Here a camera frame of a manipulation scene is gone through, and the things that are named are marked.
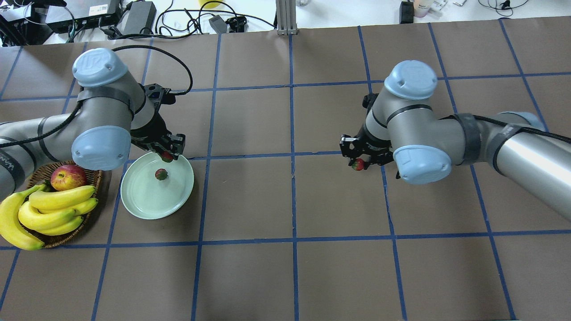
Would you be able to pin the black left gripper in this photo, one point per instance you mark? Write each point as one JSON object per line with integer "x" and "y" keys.
{"x": 151, "y": 130}

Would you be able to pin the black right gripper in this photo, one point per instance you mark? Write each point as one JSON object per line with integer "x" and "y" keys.
{"x": 376, "y": 147}

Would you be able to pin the red strawberry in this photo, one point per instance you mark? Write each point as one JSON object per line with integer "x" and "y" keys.
{"x": 167, "y": 157}
{"x": 358, "y": 164}
{"x": 161, "y": 174}

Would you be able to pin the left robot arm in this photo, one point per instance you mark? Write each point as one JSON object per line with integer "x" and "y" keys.
{"x": 113, "y": 113}

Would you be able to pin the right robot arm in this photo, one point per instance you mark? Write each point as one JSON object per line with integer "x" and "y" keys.
{"x": 401, "y": 127}

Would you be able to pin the light green plate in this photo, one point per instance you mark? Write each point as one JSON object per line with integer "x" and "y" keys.
{"x": 147, "y": 198}

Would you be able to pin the red yellow apple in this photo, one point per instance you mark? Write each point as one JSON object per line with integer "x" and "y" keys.
{"x": 68, "y": 177}

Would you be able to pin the brown wicker basket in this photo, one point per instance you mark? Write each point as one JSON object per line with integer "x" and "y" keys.
{"x": 42, "y": 175}

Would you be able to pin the black power adapter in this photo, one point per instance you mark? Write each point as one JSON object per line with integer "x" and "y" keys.
{"x": 140, "y": 18}

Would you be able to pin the small black adapter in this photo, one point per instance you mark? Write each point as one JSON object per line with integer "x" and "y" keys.
{"x": 218, "y": 25}

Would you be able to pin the yellow banana top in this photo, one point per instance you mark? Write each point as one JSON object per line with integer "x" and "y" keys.
{"x": 62, "y": 199}

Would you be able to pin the black box on desk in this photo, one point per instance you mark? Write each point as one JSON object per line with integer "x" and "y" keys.
{"x": 406, "y": 12}

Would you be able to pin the white pink cup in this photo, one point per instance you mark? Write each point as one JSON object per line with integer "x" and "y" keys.
{"x": 421, "y": 7}

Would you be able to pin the aluminium frame post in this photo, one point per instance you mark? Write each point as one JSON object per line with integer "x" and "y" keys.
{"x": 286, "y": 17}

